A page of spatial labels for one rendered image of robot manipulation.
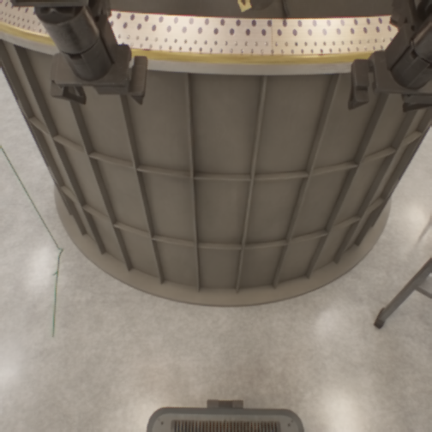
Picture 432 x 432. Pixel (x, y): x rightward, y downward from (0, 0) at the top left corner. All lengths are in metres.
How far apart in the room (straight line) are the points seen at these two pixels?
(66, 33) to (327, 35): 0.64
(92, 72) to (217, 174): 0.65
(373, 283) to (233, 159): 1.16
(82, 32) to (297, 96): 0.63
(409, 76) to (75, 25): 0.42
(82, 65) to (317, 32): 0.60
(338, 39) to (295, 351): 1.25
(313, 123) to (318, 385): 1.09
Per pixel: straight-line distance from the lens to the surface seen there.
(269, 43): 0.85
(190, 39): 0.85
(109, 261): 1.82
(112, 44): 0.51
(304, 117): 0.99
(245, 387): 1.53
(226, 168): 1.04
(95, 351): 1.64
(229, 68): 0.82
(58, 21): 0.43
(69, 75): 0.52
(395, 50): 0.53
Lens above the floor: 1.48
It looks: 49 degrees down
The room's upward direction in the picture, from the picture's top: 1 degrees clockwise
